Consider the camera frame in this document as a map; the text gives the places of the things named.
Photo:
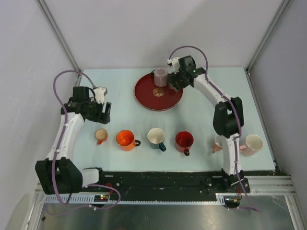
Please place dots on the lilac mug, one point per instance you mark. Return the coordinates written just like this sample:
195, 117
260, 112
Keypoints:
160, 77

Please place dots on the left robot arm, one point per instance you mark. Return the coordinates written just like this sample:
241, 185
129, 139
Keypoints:
57, 173

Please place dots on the small orange cup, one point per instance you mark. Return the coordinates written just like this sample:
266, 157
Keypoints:
101, 135

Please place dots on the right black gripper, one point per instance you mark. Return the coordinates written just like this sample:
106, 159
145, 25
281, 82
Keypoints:
173, 77

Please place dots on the small salmon pink mug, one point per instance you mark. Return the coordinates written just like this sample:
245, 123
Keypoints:
217, 144

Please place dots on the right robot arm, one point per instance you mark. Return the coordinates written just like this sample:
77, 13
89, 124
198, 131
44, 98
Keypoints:
228, 117

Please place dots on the round red tray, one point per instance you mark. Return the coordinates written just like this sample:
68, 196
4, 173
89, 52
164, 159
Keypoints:
153, 97

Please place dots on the orange mug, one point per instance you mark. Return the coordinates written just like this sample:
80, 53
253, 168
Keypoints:
126, 140

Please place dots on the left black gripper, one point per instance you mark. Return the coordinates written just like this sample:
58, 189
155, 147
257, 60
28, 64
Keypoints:
104, 118

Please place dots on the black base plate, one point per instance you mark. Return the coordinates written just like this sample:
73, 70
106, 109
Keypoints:
169, 186

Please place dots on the red mug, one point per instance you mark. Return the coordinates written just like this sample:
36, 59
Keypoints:
184, 140

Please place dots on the large pale pink mug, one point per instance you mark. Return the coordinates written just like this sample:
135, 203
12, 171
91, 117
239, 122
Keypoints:
253, 144

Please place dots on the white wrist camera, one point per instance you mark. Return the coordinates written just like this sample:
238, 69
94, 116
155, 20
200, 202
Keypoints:
100, 93
174, 63

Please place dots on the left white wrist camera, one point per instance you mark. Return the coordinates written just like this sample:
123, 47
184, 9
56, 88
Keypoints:
100, 93

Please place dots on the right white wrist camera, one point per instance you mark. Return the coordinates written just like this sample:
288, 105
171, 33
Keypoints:
174, 63

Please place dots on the dark green mug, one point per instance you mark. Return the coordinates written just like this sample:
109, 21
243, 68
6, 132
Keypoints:
156, 137

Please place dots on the grey cable duct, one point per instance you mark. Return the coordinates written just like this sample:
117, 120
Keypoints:
95, 199

